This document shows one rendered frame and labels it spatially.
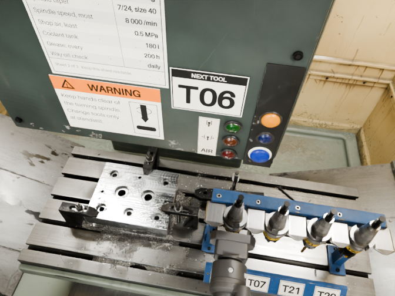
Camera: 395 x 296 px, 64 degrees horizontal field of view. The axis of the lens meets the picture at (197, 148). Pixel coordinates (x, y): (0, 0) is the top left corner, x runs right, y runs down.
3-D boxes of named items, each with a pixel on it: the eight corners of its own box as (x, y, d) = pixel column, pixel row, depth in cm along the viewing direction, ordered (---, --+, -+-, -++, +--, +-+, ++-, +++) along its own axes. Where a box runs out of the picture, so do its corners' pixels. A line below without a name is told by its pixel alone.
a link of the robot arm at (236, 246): (259, 232, 81) (257, 281, 74) (253, 246, 89) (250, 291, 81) (210, 224, 82) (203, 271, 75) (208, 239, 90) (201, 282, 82)
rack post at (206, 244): (216, 254, 111) (224, 217, 87) (201, 251, 111) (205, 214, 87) (219, 227, 117) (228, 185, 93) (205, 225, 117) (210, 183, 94)
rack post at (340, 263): (344, 276, 107) (389, 243, 84) (328, 273, 108) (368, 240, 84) (341, 247, 113) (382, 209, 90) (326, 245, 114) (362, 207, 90)
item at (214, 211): (223, 228, 84) (223, 227, 83) (203, 225, 84) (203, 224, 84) (226, 205, 88) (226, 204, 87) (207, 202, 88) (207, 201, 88)
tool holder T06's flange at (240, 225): (245, 209, 88) (246, 205, 86) (247, 230, 85) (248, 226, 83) (222, 209, 88) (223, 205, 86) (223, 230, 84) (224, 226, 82)
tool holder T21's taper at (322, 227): (328, 224, 84) (338, 212, 78) (328, 239, 81) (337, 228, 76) (311, 219, 84) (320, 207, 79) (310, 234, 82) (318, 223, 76)
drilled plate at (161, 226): (167, 235, 110) (167, 229, 106) (87, 222, 112) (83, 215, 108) (180, 180, 124) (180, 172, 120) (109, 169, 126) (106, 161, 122)
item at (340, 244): (350, 249, 81) (351, 248, 81) (330, 246, 82) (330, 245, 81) (347, 224, 86) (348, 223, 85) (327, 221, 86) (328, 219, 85)
